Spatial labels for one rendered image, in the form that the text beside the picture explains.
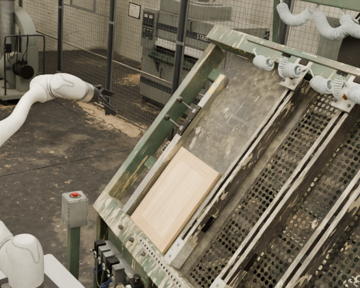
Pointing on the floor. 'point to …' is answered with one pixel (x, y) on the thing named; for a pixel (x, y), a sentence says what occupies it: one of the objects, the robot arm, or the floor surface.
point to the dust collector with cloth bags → (10, 75)
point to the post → (73, 251)
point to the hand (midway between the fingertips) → (116, 103)
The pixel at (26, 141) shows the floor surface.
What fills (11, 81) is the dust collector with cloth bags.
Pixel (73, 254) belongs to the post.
